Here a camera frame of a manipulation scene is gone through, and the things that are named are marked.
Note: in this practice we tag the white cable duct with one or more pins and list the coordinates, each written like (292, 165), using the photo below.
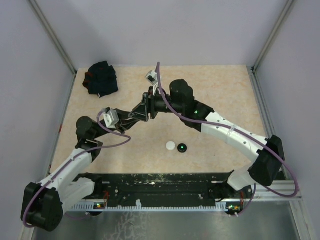
(91, 206)

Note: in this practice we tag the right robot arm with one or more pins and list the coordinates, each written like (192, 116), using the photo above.
(266, 154)

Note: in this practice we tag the aluminium frame post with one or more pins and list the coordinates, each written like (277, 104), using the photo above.
(287, 9)
(38, 12)

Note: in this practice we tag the left aluminium frame post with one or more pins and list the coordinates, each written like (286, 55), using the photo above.
(38, 12)

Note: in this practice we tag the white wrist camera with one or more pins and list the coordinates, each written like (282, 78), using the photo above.
(152, 78)
(110, 117)

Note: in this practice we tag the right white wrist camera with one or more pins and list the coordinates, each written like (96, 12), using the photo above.
(152, 78)

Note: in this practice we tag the white charging case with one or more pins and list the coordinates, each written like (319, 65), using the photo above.
(170, 145)

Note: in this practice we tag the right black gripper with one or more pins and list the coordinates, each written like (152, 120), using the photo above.
(148, 101)

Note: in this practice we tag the black round charging case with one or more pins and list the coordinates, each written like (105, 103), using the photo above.
(182, 148)

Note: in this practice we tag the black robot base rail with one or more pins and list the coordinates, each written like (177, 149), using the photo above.
(164, 189)

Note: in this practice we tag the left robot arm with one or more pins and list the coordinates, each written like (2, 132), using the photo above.
(46, 202)

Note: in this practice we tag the right aluminium frame post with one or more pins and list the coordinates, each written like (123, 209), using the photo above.
(287, 9)

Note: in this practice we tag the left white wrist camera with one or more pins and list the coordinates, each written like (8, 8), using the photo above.
(110, 117)

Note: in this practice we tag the dark crumpled cloth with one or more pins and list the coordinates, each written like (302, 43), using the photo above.
(101, 79)

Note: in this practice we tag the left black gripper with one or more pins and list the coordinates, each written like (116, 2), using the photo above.
(124, 124)

